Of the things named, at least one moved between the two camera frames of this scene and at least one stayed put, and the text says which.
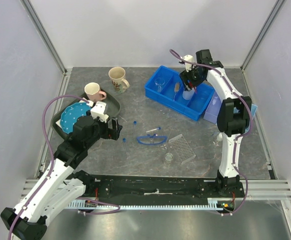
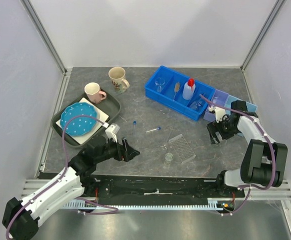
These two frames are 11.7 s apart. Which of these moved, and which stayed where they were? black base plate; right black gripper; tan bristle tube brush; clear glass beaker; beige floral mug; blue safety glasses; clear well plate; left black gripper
Moved: left black gripper; right black gripper; blue safety glasses
Stayed: clear well plate; black base plate; beige floral mug; tan bristle tube brush; clear glass beaker
